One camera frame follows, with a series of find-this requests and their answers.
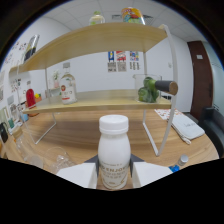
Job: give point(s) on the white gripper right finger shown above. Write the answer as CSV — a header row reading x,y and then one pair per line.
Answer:
x,y
150,172

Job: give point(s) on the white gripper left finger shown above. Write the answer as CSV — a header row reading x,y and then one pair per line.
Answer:
x,y
78,175

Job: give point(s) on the blue liquid bottle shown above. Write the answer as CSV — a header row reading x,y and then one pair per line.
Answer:
x,y
178,165

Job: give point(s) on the large white milk bottle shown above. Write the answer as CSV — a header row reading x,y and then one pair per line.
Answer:
x,y
114,153

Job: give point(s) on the clear glass with ice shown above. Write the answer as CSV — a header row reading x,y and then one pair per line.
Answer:
x,y
60,161

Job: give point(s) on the orange printed sheet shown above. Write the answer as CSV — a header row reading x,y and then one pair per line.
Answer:
x,y
165,114

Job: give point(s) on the clear bottle red label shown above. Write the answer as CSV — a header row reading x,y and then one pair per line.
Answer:
x,y
68,91

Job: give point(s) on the black kettle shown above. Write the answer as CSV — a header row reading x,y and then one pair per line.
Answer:
x,y
3,132

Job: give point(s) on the dark muddler wooden end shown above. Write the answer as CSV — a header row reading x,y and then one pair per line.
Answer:
x,y
166,87

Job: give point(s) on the red liquid glass bottle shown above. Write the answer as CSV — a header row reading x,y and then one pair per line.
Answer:
x,y
31,100

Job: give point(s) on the white vase with flowers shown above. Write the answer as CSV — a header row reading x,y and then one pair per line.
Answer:
x,y
56,80

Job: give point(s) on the brown door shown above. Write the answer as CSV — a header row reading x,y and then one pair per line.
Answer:
x,y
201,80

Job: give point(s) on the black yellow pouch bag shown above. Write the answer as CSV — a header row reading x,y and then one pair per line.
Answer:
x,y
31,48

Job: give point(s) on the two-tier wooden shelf rack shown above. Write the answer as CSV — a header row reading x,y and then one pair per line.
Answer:
x,y
100,40

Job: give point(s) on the clear bottle green cap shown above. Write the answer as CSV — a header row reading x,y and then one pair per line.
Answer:
x,y
96,19

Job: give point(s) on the yellow red snack bag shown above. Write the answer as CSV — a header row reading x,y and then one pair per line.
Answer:
x,y
132,16

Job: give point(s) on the multicoloured wall poster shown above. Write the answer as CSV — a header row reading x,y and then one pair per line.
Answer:
x,y
134,60

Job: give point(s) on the red topped wall poster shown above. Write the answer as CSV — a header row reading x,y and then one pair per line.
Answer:
x,y
121,61

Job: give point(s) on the blue topped wall poster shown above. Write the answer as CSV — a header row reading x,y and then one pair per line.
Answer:
x,y
112,61

